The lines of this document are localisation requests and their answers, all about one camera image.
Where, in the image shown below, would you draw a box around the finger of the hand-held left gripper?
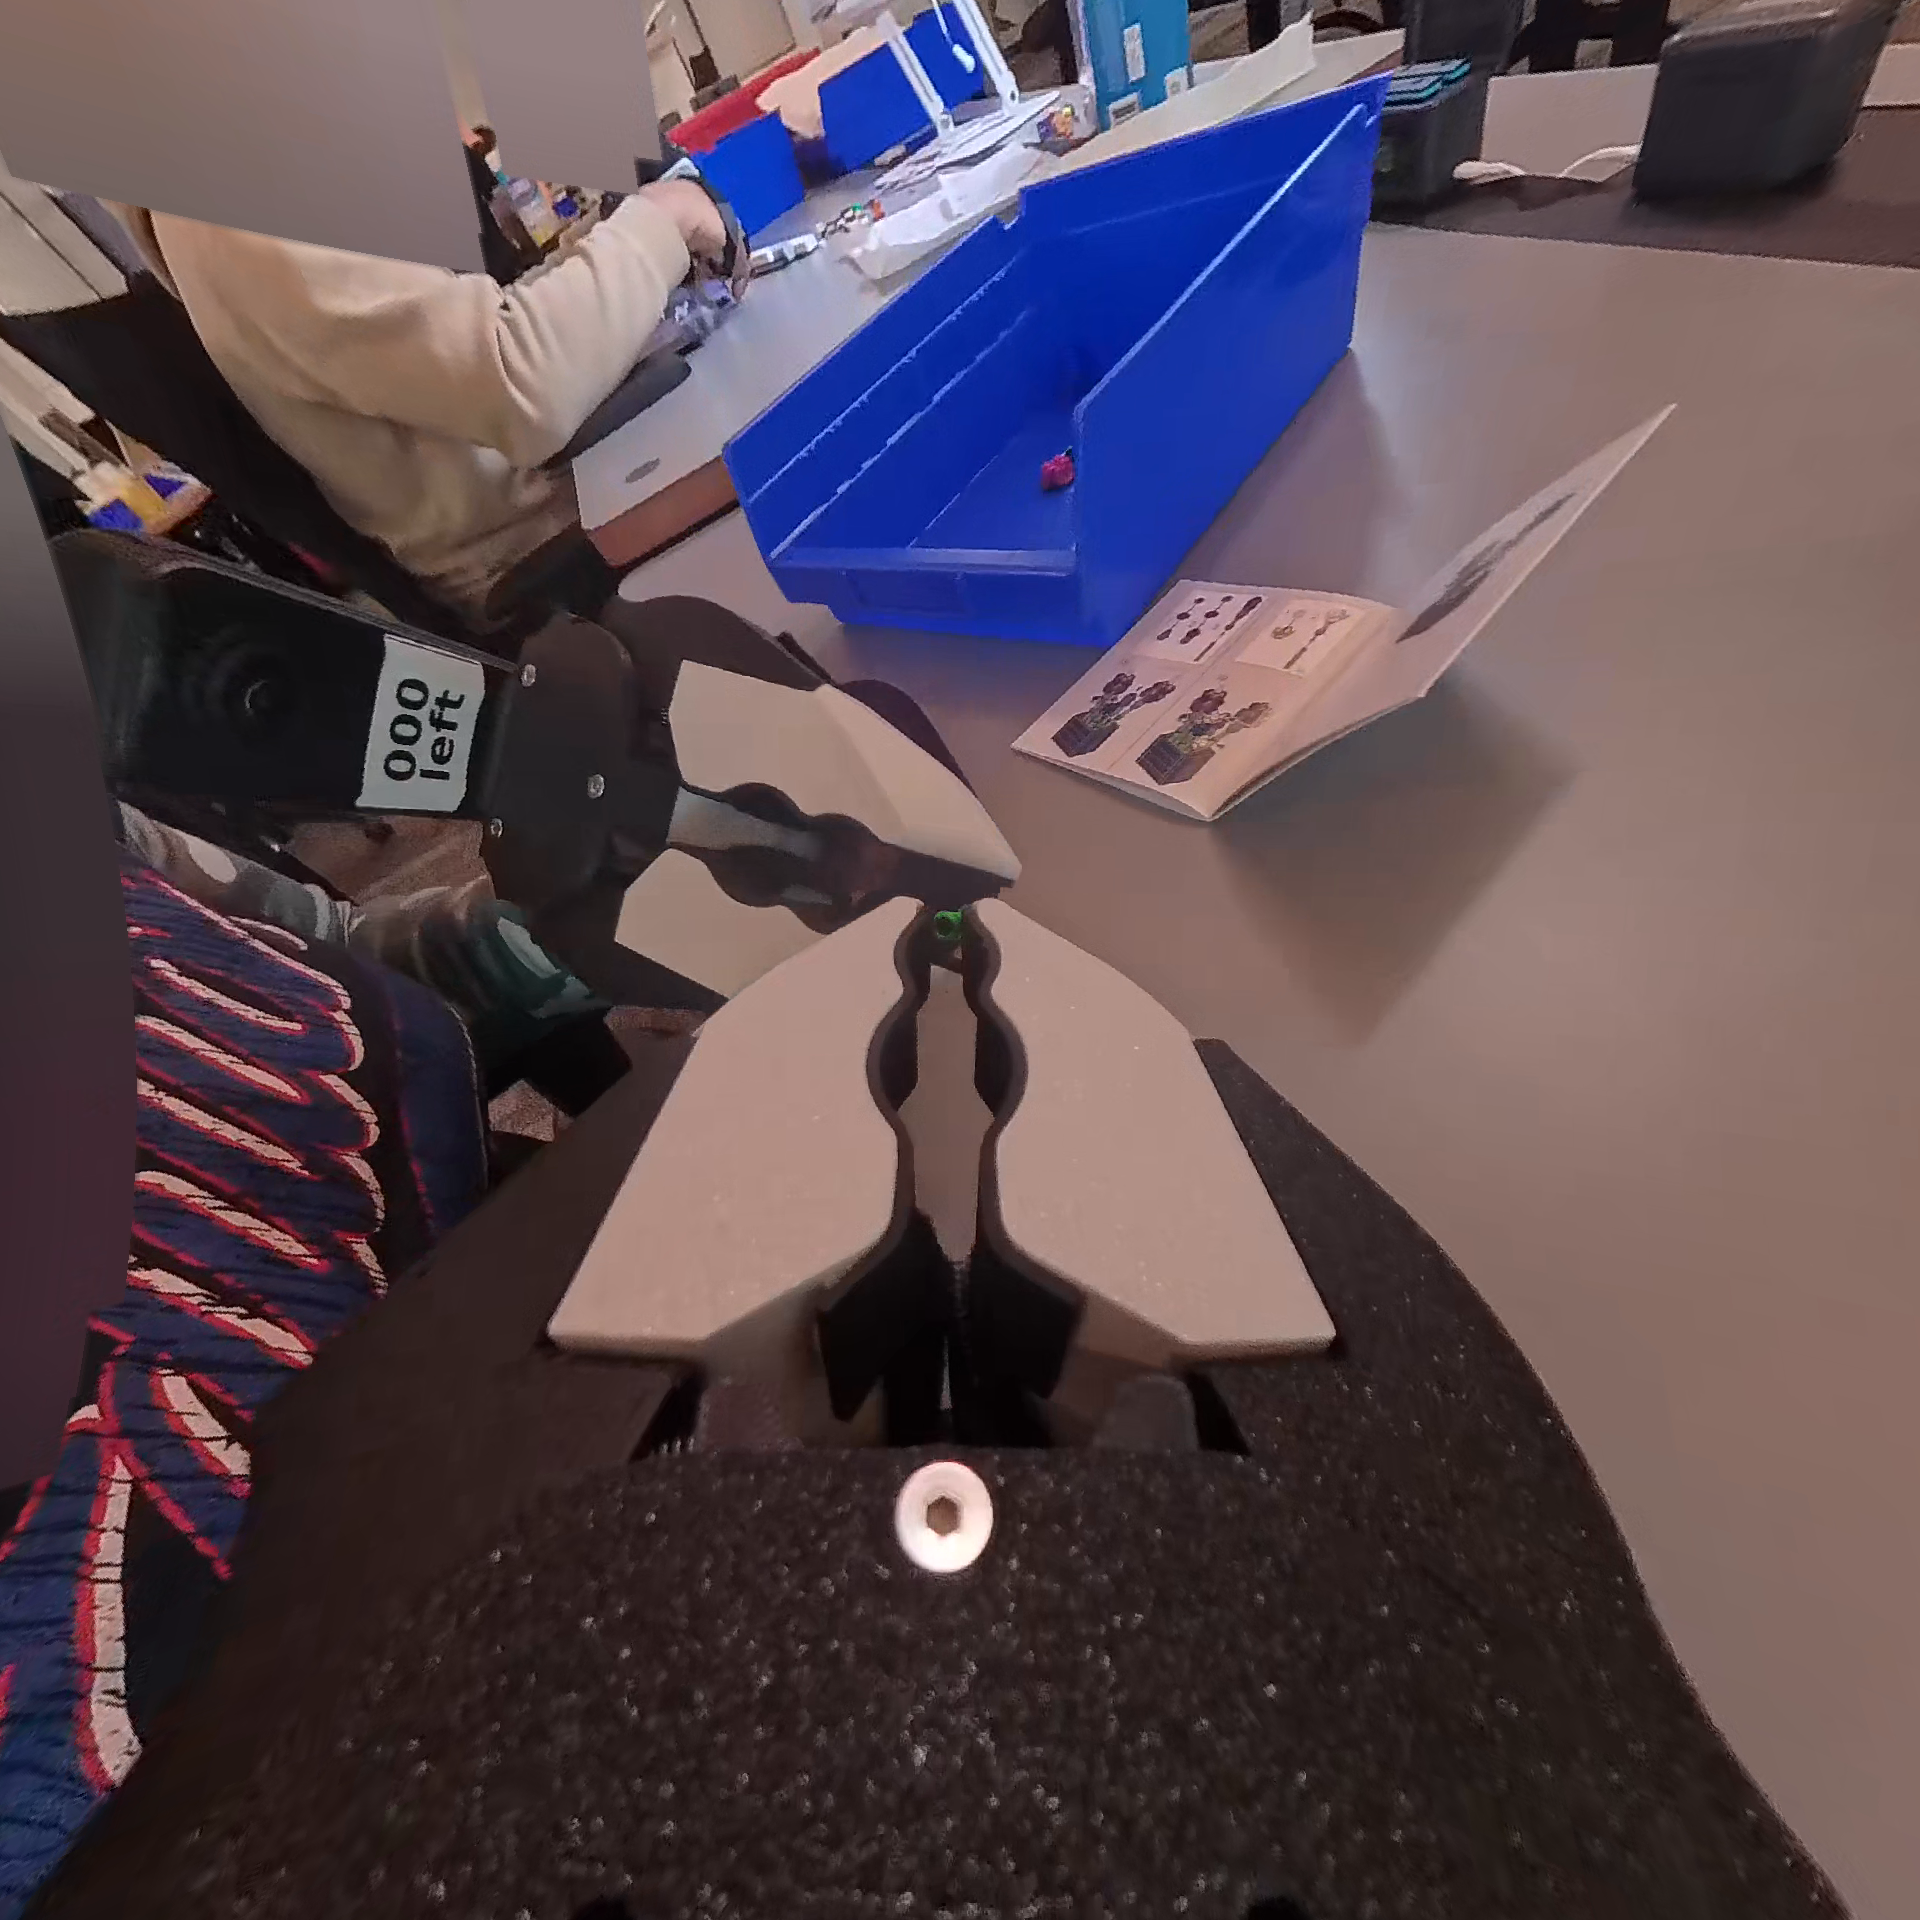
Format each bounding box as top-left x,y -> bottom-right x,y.
612,847 -> 910,1012
665,659 -> 1027,898

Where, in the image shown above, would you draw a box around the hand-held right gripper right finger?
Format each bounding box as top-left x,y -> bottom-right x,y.
961,898 -> 1340,1438

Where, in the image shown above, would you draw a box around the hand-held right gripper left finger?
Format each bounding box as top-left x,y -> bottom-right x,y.
550,898 -> 931,1438

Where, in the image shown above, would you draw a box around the blue plastic bin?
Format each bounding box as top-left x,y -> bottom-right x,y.
722,79 -> 1390,656

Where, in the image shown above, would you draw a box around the person's left forearm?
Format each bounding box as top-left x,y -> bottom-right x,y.
115,806 -> 618,1046

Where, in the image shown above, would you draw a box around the lego instruction booklet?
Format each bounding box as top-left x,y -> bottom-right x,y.
1012,403 -> 1680,829

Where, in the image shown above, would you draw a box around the wooden board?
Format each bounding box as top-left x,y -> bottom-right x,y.
566,447 -> 746,577

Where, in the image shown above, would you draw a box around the person's dark printed sweatshirt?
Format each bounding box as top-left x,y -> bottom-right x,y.
0,864 -> 500,1838

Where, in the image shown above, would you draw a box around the loose white papers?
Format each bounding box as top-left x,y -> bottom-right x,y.
852,26 -> 1329,291

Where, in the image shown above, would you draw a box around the blue bins on far desk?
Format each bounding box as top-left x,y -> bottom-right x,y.
674,0 -> 1029,249

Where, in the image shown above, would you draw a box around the tall blue cardboard box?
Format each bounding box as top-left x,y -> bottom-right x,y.
1073,0 -> 1200,131

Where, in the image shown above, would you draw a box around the small black box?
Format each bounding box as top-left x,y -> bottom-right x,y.
1374,57 -> 1498,215

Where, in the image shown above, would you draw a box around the small grey box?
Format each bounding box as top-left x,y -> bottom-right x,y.
1634,0 -> 1910,208

